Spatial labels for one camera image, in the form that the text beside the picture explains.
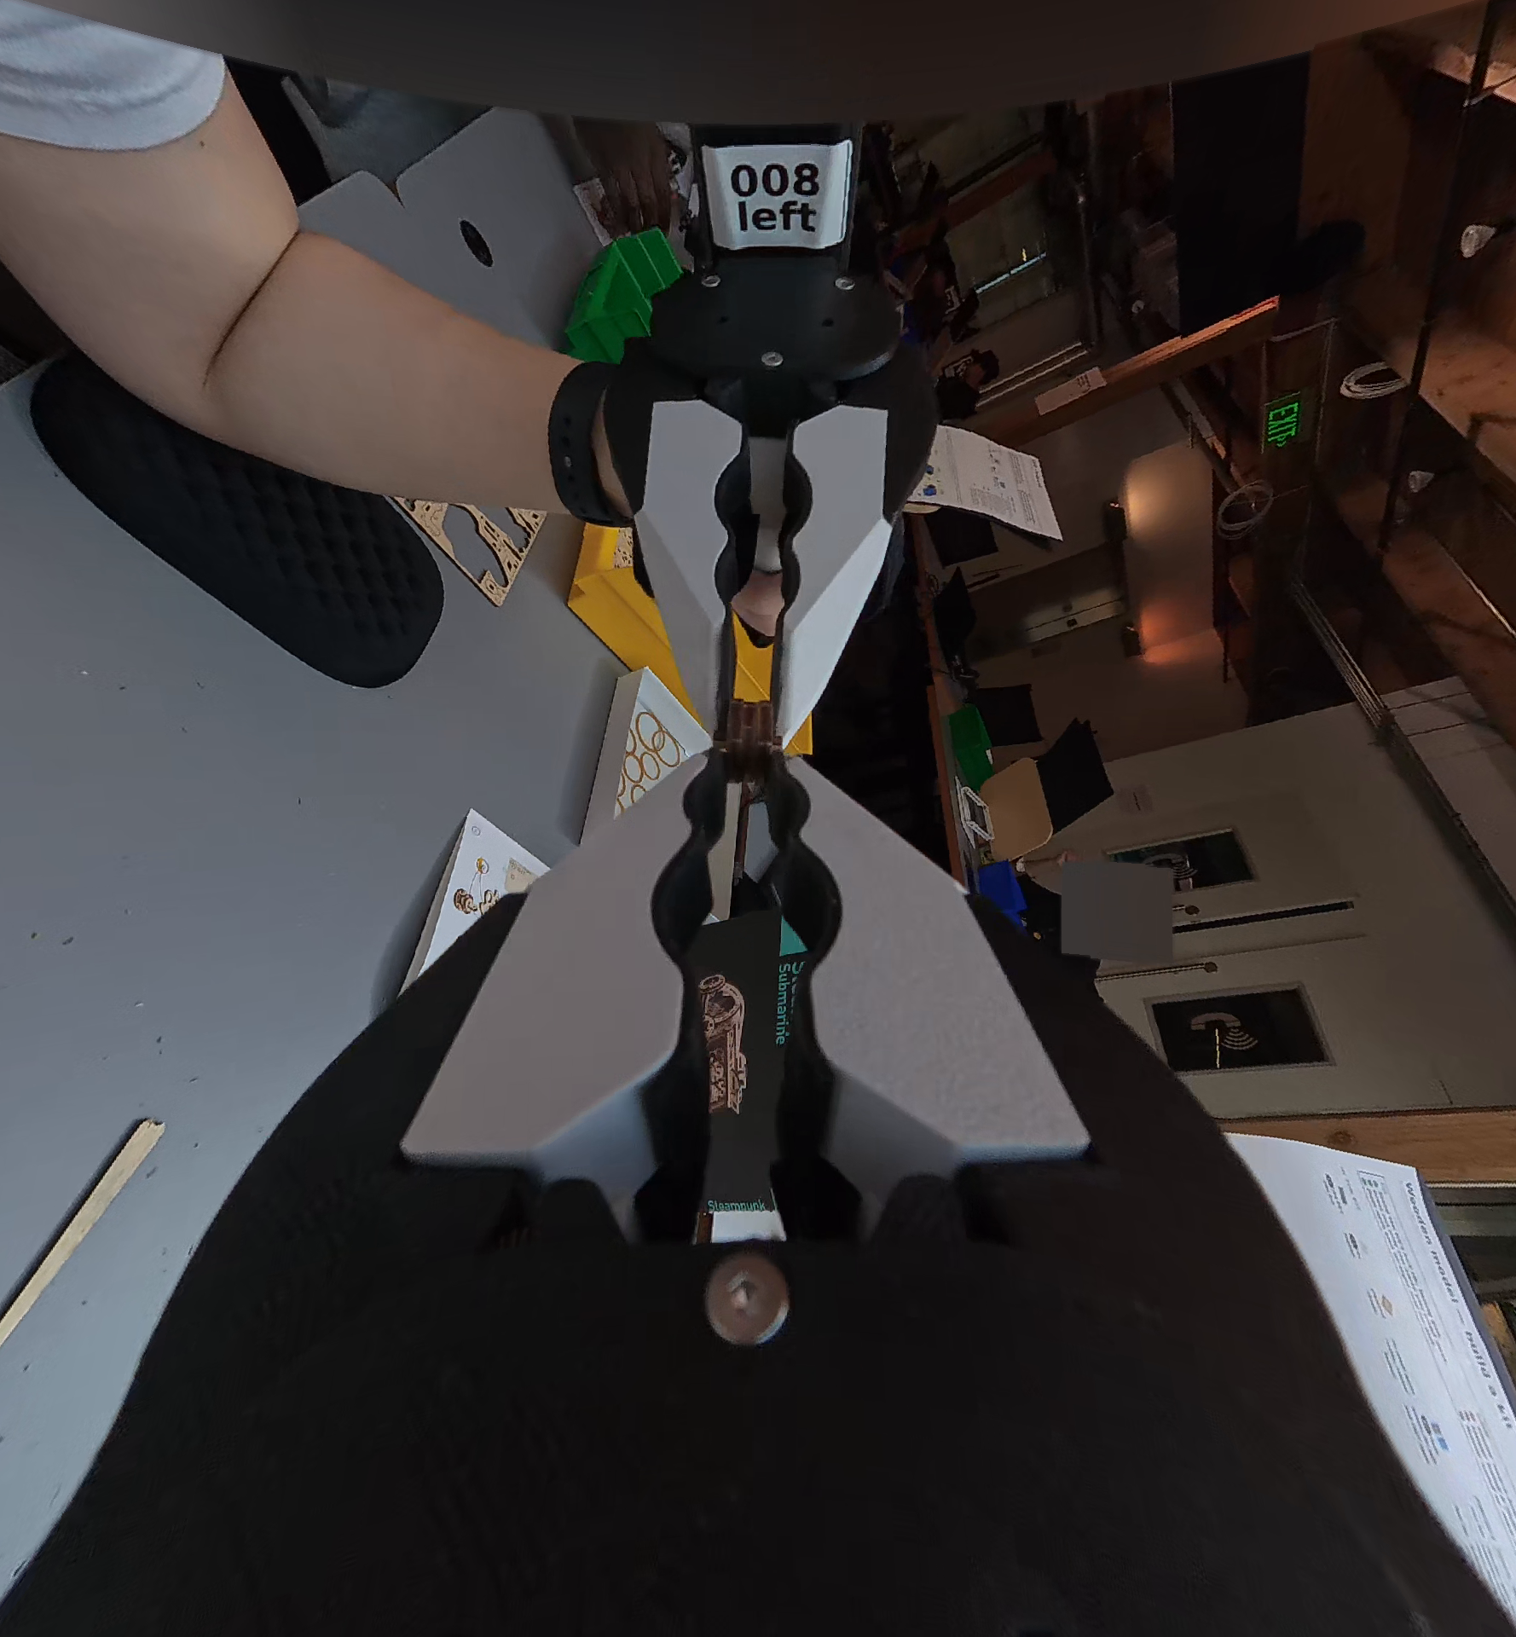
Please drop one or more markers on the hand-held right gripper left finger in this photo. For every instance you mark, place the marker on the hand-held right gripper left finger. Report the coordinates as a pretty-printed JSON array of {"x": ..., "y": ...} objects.
[{"x": 539, "y": 1022}]

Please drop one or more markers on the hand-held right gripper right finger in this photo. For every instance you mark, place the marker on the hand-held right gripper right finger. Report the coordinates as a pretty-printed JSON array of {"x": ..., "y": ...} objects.
[{"x": 951, "y": 1022}]

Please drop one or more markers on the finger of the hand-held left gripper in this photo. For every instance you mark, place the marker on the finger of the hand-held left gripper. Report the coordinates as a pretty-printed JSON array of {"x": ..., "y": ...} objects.
[
  {"x": 680, "y": 510},
  {"x": 848, "y": 510}
]

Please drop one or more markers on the dark wooden disc assembly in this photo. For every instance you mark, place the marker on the dark wooden disc assembly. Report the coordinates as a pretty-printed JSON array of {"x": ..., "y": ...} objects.
[{"x": 744, "y": 741}]

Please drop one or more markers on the black model kit box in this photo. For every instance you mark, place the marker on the black model kit box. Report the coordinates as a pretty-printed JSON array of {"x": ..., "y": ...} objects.
[{"x": 744, "y": 1022}]

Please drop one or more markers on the plywood parts sheet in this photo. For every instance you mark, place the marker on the plywood parts sheet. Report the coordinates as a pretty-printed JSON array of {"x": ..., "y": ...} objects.
[{"x": 479, "y": 549}]

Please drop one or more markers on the person's left hand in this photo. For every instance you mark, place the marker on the person's left hand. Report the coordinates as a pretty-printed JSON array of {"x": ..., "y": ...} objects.
[{"x": 760, "y": 589}]

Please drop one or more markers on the yellow storage bin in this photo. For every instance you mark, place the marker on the yellow storage bin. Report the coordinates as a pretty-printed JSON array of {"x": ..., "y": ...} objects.
[{"x": 617, "y": 602}]

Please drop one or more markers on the black wristwatch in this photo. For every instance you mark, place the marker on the black wristwatch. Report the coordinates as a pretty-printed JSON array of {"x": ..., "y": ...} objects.
[{"x": 572, "y": 442}]

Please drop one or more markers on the blue storage bin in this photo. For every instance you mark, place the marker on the blue storage bin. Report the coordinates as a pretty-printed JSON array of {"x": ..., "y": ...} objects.
[{"x": 1002, "y": 897}]

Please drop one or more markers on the white instruction sheet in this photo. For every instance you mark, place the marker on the white instruction sheet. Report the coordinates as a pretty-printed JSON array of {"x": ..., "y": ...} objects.
[{"x": 988, "y": 481}]

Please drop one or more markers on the green storage bin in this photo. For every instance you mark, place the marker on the green storage bin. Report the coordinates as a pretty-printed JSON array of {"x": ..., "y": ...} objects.
[
  {"x": 624, "y": 292},
  {"x": 970, "y": 741}
]

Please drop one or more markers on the illustrated instruction booklet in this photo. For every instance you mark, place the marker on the illustrated instruction booklet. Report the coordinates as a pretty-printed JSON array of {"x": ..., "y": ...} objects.
[{"x": 479, "y": 884}]

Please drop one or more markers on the tan wooden chair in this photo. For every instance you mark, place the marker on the tan wooden chair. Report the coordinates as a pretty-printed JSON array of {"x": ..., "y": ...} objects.
[{"x": 1016, "y": 807}]

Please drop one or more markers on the group of wooden rings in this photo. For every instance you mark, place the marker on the group of wooden rings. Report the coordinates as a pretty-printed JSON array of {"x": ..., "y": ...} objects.
[{"x": 654, "y": 758}]

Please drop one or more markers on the white cardboard tray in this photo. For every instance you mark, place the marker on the white cardboard tray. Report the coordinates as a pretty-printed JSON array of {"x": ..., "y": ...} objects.
[{"x": 630, "y": 754}]

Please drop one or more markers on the white stand base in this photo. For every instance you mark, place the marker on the white stand base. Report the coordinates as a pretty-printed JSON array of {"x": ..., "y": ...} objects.
[{"x": 744, "y": 1226}]

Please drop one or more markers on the grey panel with round hole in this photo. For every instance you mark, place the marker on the grey panel with round hole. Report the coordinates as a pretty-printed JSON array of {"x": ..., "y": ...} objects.
[{"x": 453, "y": 217}]

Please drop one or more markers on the green exit sign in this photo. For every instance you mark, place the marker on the green exit sign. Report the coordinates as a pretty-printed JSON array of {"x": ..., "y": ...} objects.
[{"x": 1284, "y": 421}]

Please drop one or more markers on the black mesh wrist rest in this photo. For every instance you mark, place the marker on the black mesh wrist rest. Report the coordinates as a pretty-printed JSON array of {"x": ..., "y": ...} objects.
[{"x": 235, "y": 523}]

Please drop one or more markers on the wooden beam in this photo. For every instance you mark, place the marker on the wooden beam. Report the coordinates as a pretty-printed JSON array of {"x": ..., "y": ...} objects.
[{"x": 1412, "y": 1138}]

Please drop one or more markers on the thin wooden stick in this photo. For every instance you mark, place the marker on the thin wooden stick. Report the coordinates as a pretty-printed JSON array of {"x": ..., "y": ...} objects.
[{"x": 49, "y": 1273}]

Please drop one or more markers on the laminated instruction poster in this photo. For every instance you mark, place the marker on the laminated instruction poster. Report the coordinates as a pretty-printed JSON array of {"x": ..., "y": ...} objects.
[{"x": 1412, "y": 1342}]

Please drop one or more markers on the person's white shirt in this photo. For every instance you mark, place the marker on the person's white shirt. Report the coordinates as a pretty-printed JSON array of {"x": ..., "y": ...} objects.
[{"x": 68, "y": 70}]

